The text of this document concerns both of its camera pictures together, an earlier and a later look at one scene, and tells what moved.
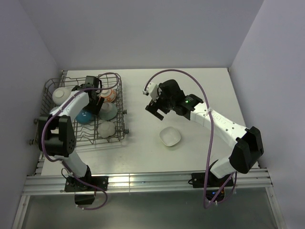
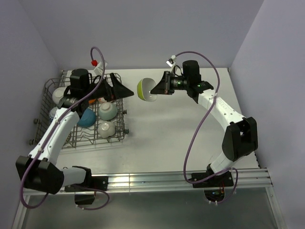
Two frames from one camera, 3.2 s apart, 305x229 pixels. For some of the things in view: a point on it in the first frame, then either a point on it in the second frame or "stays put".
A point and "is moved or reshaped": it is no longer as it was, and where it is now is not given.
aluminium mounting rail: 53,184 stays put
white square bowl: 169,136 -> 144,86
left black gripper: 95,109 -> 118,90
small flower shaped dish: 106,129 stays put
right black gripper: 153,107 -> 164,87
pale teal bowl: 108,111 stays put
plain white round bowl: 60,95 stays put
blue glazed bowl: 83,117 is moved or reshaped
